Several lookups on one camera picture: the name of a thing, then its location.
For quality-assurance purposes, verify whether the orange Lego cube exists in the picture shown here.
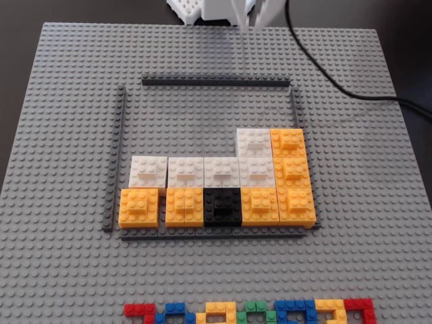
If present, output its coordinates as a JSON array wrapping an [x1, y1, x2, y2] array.
[[117, 188, 159, 230], [273, 156, 312, 189], [269, 128, 308, 159], [241, 187, 280, 227], [165, 187, 205, 228], [276, 187, 318, 230]]

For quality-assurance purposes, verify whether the black cable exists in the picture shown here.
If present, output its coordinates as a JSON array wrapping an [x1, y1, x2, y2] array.
[[285, 0, 432, 117]]

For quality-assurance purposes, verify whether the blue Lego letter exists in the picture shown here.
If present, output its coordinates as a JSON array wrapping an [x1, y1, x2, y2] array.
[[154, 302, 197, 324], [275, 299, 318, 324]]

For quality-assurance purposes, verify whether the green Lego letter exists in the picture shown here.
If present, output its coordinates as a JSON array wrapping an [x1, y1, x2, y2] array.
[[236, 300, 278, 324]]

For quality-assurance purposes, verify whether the grey Lego baseplate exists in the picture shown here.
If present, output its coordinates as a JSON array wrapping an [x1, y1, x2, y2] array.
[[0, 22, 432, 324]]

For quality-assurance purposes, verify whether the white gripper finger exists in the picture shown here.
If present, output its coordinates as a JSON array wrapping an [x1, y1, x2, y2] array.
[[234, 0, 251, 30], [252, 0, 283, 28]]

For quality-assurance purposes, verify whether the black Lego cube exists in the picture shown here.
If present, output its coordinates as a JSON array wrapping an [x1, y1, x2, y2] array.
[[203, 187, 243, 227]]

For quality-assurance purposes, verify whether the red Lego letter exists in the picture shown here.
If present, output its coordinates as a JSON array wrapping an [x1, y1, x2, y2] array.
[[124, 302, 157, 324], [343, 297, 377, 324]]

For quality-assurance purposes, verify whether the white Lego cube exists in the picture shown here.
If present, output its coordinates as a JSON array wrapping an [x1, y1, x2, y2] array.
[[238, 156, 276, 188], [236, 128, 273, 159], [203, 156, 240, 189], [167, 156, 205, 189], [128, 155, 169, 189]]

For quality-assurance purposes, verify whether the yellow Lego letter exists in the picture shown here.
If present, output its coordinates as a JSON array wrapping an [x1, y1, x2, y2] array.
[[195, 301, 239, 324], [314, 298, 348, 324]]

